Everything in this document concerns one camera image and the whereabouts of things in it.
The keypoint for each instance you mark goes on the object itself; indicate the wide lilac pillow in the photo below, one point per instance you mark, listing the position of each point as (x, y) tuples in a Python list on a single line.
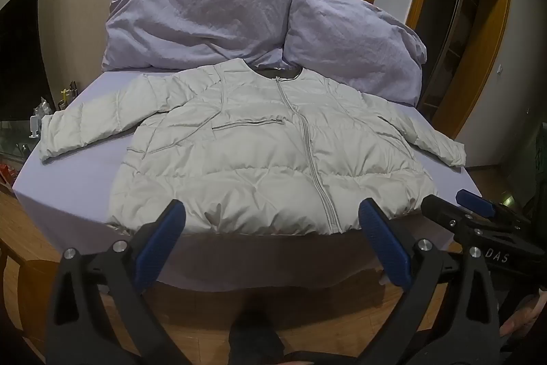
[(192, 23)]

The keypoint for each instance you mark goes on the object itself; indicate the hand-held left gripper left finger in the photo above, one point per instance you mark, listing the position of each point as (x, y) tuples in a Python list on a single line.
[(160, 239)]

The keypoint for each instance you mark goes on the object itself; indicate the bed with lilac sheet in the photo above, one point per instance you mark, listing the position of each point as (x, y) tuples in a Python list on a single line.
[(77, 177)]

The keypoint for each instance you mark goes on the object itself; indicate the dark window pane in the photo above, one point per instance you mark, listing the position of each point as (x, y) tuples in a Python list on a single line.
[(21, 48)]

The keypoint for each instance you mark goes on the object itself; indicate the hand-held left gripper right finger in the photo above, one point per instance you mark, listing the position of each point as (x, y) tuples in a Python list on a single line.
[(384, 241)]

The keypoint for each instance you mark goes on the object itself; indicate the small white bottle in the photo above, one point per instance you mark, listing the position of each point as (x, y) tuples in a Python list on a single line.
[(34, 127)]

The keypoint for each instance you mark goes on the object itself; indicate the wooden wardrobe frame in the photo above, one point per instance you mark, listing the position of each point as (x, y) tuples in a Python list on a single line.
[(491, 48)]

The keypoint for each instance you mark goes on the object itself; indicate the person's right hand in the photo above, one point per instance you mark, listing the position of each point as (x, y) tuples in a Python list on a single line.
[(525, 313)]

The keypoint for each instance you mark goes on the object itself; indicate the beige puffer jacket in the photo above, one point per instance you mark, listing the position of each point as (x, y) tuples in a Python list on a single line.
[(256, 159)]

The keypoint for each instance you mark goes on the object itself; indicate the narrow lilac pillow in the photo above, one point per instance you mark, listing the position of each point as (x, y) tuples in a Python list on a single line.
[(350, 44)]

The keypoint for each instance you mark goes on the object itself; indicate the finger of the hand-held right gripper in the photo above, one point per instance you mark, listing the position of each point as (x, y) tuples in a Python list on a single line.
[(474, 200), (448, 217)]

